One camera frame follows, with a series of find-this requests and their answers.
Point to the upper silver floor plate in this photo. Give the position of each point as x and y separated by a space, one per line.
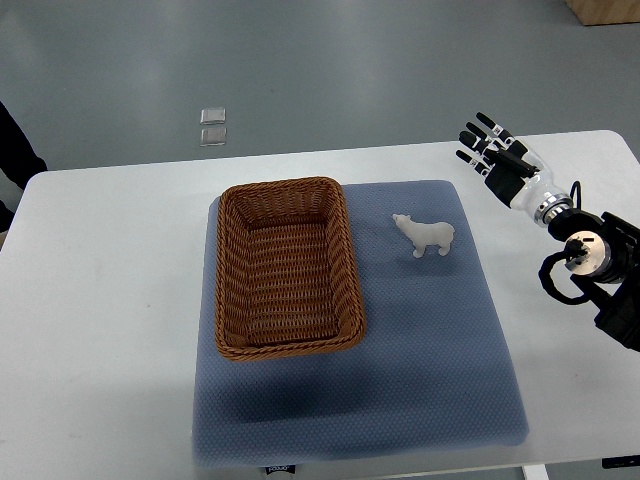
213 115

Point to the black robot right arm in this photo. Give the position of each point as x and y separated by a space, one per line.
602 255

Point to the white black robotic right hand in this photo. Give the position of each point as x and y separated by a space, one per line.
513 172

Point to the wooden box corner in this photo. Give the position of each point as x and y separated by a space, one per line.
605 12

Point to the lower silver floor plate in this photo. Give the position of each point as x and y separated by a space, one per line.
213 136

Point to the white toy polar bear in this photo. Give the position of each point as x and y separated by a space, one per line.
423 235

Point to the brown wicker basket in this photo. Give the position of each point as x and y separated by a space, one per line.
287 282

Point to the blue-grey textured mat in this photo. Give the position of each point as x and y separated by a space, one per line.
433 371

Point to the silver floor plate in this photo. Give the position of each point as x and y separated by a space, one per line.
213 136
213 115

